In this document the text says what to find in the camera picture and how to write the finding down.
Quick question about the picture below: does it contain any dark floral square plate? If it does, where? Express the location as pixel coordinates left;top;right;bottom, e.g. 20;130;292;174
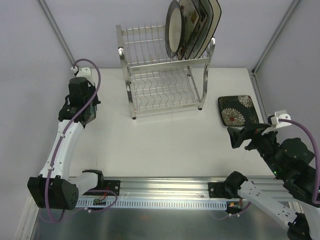
217;95;260;127

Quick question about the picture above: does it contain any white square plate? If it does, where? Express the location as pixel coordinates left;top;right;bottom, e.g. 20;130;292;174
197;0;222;58
195;0;213;59

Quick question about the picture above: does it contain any round silver-rimmed plate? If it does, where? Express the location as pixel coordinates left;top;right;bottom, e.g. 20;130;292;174
164;0;185;59

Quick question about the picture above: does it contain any colourful flower plate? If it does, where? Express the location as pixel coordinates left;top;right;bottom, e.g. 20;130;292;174
177;0;202;60
184;0;208;60

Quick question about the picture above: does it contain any black square plate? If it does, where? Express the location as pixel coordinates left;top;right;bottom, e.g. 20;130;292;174
83;104;97;126

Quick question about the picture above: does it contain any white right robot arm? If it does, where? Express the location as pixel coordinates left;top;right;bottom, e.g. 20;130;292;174
223;123;320;240

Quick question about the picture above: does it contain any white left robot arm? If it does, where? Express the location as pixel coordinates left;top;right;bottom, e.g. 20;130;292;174
27;76;105;210

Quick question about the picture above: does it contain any stainless steel dish rack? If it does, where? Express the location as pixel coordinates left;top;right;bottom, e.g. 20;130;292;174
115;25;216;120

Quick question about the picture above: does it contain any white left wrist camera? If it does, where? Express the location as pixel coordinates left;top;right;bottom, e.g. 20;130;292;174
71;66;92;80

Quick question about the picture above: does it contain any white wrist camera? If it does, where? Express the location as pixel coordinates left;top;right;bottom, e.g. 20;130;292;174
71;66;92;80
261;110;292;135

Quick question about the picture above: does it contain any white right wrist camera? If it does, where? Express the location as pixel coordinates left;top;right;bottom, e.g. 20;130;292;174
261;110;292;135

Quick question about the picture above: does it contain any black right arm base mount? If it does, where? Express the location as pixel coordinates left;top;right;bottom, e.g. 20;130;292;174
207;171;248;199

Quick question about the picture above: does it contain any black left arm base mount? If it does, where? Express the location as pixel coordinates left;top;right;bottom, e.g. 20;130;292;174
102;179;121;196

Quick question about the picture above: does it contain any aluminium rail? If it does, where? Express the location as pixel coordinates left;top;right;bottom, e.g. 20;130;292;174
79;176;296;202

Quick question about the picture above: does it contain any white slotted cable duct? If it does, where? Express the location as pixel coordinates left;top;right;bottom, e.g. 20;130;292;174
76;197;227;211

